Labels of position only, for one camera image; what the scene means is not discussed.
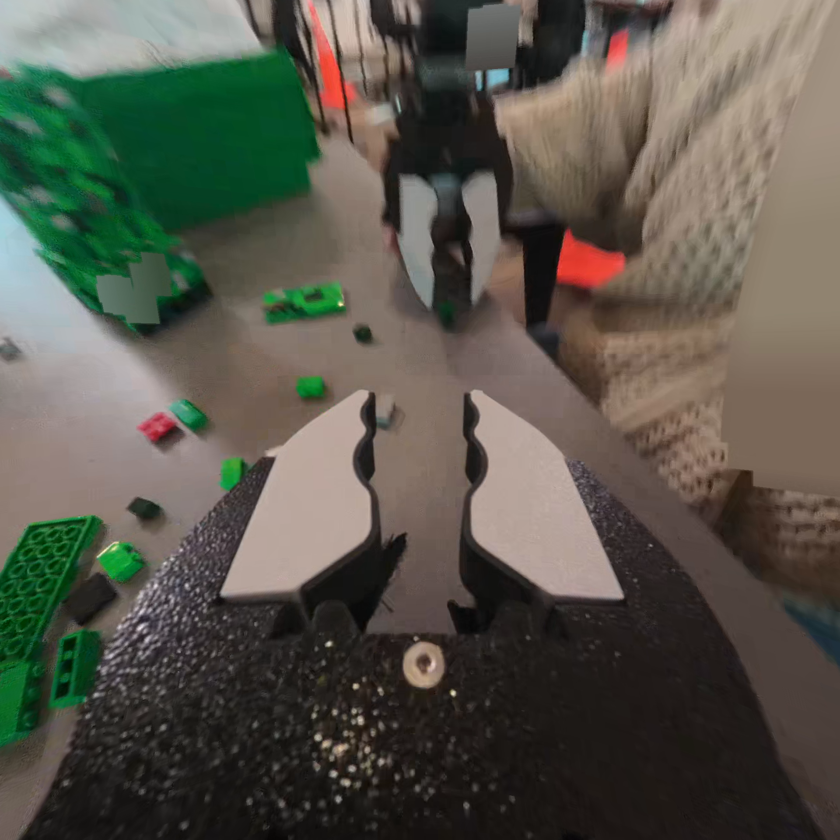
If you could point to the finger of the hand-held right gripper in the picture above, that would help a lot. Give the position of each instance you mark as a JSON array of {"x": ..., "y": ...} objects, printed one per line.
[
  {"x": 415, "y": 236},
  {"x": 484, "y": 229}
]

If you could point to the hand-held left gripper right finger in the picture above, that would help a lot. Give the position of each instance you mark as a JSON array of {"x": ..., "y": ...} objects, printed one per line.
[{"x": 531, "y": 518}]

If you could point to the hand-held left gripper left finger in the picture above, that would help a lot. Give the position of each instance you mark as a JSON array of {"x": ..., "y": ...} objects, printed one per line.
[{"x": 308, "y": 512}]

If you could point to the tiny green lego piece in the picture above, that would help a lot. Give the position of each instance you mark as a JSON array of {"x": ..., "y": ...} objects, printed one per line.
[{"x": 447, "y": 313}]

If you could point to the person's right forearm knit sleeve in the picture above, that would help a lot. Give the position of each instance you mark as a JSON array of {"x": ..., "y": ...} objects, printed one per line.
[{"x": 590, "y": 138}]

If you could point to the small dark green lego brick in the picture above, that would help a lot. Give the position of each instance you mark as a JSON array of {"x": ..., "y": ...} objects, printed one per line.
[{"x": 362, "y": 333}]

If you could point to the small bright green lego brick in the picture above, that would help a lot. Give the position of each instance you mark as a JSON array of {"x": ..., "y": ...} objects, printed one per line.
[{"x": 310, "y": 387}]

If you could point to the small pale grey lego piece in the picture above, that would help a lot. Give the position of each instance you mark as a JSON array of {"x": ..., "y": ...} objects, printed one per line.
[{"x": 385, "y": 412}]

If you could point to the green lego plate assembly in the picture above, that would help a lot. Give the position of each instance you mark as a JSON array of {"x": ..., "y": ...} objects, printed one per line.
[{"x": 304, "y": 302}]

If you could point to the green lego tile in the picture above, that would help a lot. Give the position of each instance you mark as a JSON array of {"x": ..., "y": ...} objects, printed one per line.
[{"x": 189, "y": 415}]

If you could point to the small black lego brick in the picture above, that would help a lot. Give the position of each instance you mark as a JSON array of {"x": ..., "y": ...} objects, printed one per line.
[{"x": 144, "y": 508}]

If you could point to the red lego brick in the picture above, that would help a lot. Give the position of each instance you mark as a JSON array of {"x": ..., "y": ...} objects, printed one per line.
[{"x": 157, "y": 426}]

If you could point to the green sloped lego brick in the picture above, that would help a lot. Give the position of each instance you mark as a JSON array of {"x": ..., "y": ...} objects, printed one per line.
[{"x": 121, "y": 561}]

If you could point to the black lego tile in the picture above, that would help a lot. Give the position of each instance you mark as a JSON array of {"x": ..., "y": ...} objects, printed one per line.
[{"x": 90, "y": 597}]

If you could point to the large green lego plate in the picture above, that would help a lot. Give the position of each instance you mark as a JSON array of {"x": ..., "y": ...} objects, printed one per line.
[{"x": 39, "y": 577}]

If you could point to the green three-hole lego brick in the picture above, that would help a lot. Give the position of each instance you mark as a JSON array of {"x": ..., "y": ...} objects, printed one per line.
[{"x": 75, "y": 669}]

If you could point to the green long lego brick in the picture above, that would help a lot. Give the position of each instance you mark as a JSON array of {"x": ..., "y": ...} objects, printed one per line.
[{"x": 19, "y": 702}]

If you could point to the green printed lego box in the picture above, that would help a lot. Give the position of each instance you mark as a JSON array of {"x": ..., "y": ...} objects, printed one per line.
[{"x": 65, "y": 190}]

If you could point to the black stand leg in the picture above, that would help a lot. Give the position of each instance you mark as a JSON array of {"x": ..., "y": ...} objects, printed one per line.
[{"x": 543, "y": 275}]

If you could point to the orange object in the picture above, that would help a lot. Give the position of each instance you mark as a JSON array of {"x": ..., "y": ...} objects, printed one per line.
[{"x": 587, "y": 262}]

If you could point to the orange traffic cone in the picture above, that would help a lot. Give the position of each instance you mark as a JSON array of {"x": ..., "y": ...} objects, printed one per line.
[{"x": 331, "y": 59}]

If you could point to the person's knit sweater torso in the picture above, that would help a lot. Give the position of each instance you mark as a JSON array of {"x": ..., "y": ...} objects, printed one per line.
[{"x": 656, "y": 394}]

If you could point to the plain green box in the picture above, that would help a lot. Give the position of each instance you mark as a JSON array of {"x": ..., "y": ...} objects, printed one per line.
[{"x": 203, "y": 131}]

